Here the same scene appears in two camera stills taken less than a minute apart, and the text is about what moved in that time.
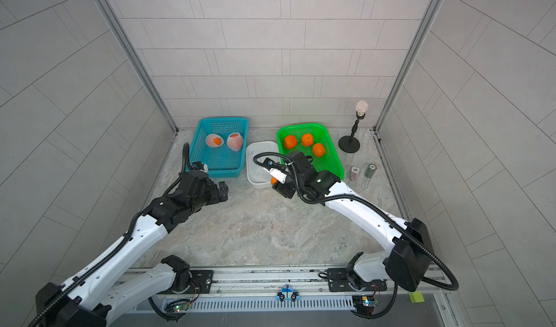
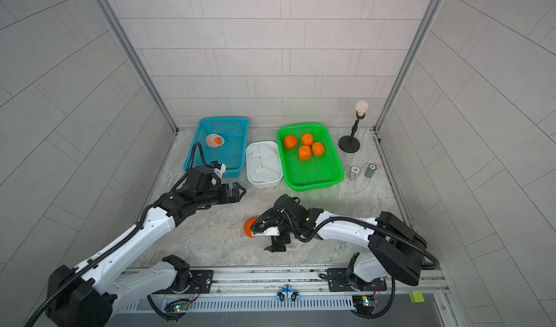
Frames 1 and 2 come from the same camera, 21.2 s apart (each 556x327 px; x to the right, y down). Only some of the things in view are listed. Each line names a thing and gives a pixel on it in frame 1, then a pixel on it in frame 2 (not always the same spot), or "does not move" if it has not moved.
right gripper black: (283, 189) to (277, 240)
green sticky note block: (416, 296) does not move
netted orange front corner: (318, 150) does not move
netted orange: (234, 141) to (247, 226)
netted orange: (289, 142) does not move
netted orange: (307, 139) does not move
